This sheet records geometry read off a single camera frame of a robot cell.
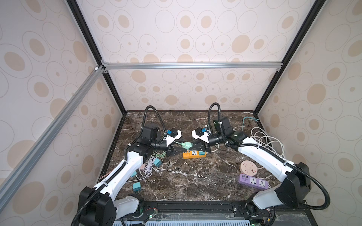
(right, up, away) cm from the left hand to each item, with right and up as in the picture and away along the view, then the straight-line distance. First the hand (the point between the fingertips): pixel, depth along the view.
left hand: (187, 145), depth 69 cm
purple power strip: (+39, -22, +12) cm, 47 cm away
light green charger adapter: (0, +1, -3) cm, 3 cm away
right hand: (+2, 0, +2) cm, 3 cm away
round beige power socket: (+38, -16, +17) cm, 45 cm away
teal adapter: (-18, -13, +19) cm, 29 cm away
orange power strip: (+5, -9, +23) cm, 25 cm away
